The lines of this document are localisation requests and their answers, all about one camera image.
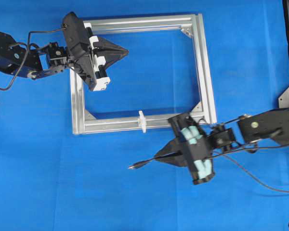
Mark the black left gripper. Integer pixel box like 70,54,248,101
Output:
62,12,129,91

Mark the black wire with plug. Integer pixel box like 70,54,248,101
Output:
128,141,289,193

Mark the blue table cloth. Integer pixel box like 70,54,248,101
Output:
0,0,289,231

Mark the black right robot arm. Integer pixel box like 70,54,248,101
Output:
154,108,289,185

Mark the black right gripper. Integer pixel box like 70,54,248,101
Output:
154,113,215,185

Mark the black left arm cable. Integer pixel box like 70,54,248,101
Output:
0,26,68,91

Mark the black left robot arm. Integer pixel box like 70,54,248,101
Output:
0,12,129,91

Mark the white string loop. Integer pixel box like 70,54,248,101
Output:
137,110,148,133

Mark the aluminium extrusion square frame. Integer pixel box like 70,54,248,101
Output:
70,13,217,135

